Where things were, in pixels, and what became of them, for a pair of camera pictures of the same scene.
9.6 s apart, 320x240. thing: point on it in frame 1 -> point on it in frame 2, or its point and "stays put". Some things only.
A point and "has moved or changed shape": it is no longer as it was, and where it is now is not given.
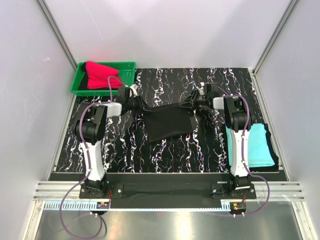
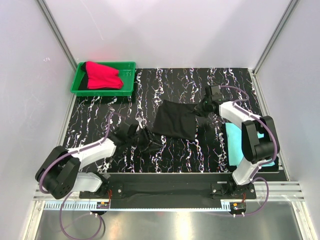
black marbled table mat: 164,137 stays put
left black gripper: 140,109 -> 151,143
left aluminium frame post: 57,33 stays put
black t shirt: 167,121 has moved or changed shape
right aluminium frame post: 292,5 stays put
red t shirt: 98,75 stays put
